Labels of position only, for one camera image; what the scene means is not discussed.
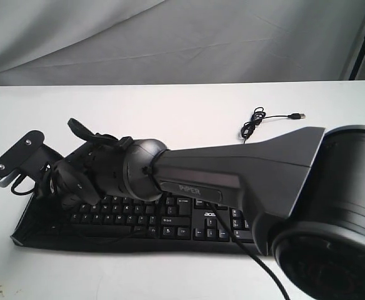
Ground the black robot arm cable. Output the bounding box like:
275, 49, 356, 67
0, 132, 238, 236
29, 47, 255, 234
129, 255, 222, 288
10, 117, 288, 300

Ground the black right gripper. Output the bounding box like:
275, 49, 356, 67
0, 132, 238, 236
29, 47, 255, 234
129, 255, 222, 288
34, 133, 129, 211

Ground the black Acer keyboard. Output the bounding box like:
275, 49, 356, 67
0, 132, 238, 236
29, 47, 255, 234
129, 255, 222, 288
11, 182, 255, 254

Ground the black USB cable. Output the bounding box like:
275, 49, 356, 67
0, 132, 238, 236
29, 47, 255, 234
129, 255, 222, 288
237, 106, 307, 145

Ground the grey fabric backdrop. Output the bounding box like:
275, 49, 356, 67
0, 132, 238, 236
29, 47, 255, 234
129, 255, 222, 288
0, 1, 365, 86

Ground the black Piper right robot arm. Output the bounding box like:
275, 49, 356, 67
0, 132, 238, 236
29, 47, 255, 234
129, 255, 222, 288
39, 125, 365, 299

